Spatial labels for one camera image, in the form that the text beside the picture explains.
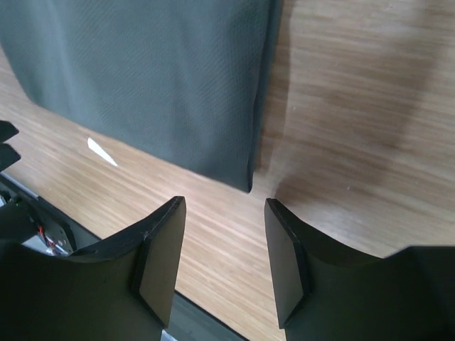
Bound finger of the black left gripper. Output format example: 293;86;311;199
0;144;21;171
0;120;18;142

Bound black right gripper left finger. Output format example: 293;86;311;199
1;196;186;340

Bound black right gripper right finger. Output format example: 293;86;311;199
264;198;454;340

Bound dark grey t shirt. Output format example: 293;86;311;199
1;1;282;192

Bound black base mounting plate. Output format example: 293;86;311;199
1;177;241;340

